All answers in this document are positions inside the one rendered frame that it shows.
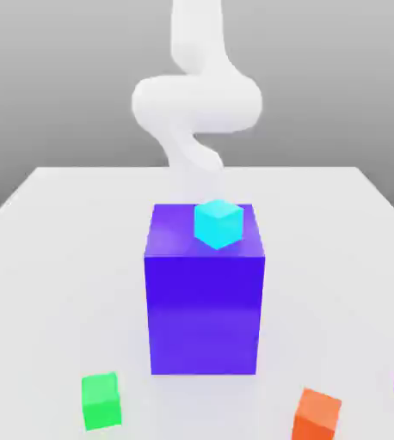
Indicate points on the large purple box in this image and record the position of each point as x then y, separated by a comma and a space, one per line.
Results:
204, 309

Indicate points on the small orange cube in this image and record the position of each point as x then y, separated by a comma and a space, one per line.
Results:
315, 416

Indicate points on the small cyan cube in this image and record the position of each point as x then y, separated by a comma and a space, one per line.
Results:
218, 223

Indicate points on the small green cube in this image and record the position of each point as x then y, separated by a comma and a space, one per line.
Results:
101, 402

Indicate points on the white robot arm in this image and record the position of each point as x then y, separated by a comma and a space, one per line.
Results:
197, 103

